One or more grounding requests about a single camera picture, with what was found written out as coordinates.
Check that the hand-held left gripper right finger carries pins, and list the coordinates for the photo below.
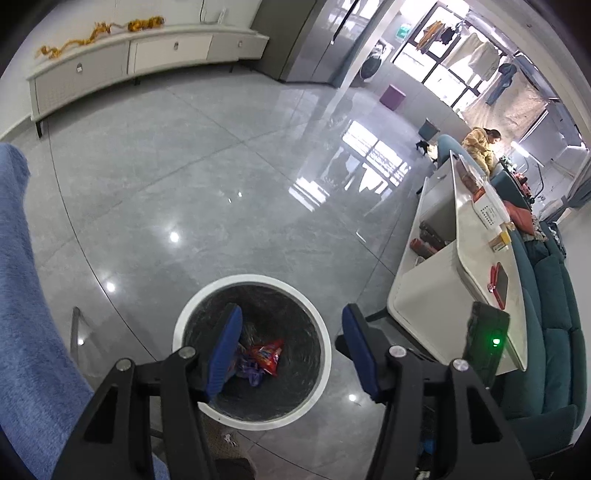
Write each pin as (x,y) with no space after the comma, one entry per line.
(360,351)

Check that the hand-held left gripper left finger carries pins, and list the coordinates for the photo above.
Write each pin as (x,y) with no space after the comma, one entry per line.
(226,351)

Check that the white round trash bin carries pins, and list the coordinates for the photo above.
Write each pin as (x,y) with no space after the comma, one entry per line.
(249,280)

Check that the purple snack wrapper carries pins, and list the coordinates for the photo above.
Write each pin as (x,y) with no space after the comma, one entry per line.
(251,373)

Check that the red snack wrapper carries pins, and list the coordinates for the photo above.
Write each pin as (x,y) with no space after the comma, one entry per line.
(265,355)

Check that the phone in red case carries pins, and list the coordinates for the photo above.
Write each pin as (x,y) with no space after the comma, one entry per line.
(499,286)

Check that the white coffee table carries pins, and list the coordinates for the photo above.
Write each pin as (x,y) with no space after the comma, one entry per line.
(480,258)

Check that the teal sofa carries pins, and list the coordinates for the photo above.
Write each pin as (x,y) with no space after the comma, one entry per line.
(549,295)

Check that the yellow lidded jar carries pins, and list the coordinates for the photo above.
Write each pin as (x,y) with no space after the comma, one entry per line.
(503,237)

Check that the dark red packets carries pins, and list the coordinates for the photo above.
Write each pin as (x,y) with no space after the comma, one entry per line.
(429,240)

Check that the brown slipper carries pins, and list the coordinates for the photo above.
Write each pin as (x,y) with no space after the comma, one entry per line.
(233,467)

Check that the red cushion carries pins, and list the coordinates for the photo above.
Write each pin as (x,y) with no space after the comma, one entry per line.
(521,218)

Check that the white plastic box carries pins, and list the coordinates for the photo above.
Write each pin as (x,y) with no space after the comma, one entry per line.
(490,207)

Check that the red snack tray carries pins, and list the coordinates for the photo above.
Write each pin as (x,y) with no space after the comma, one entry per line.
(470,177)

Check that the white floor lamp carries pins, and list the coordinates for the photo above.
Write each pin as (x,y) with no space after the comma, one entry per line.
(524,150)

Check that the black slippers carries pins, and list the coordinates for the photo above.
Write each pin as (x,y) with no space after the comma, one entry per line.
(421,146)

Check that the grey bucket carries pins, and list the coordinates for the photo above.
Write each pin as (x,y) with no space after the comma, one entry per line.
(431,129)

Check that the beige hanging cloth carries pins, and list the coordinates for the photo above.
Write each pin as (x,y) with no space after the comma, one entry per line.
(512,108)

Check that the blue hanging garment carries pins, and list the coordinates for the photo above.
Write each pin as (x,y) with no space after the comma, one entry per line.
(501,83)

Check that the purple stool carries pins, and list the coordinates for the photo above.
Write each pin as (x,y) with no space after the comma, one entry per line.
(392,97)

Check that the white hanging garment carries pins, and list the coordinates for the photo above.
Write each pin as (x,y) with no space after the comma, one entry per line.
(475,53)

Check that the white washing machine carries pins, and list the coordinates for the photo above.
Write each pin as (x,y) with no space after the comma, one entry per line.
(371,67)

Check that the dark hanging garment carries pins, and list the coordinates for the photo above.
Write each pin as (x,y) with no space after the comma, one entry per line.
(447,34)

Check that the yellow hanging garment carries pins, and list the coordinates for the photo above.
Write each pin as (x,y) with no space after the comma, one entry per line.
(427,34)

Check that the green sign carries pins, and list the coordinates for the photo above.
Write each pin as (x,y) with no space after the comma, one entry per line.
(403,32)

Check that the white tv cabinet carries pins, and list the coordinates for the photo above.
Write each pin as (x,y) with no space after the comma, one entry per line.
(92,69)

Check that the grey refrigerator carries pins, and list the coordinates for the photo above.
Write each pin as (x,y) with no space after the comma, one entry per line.
(314,41)

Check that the gold dragon garland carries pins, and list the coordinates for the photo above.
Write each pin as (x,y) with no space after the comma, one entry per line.
(92,36)

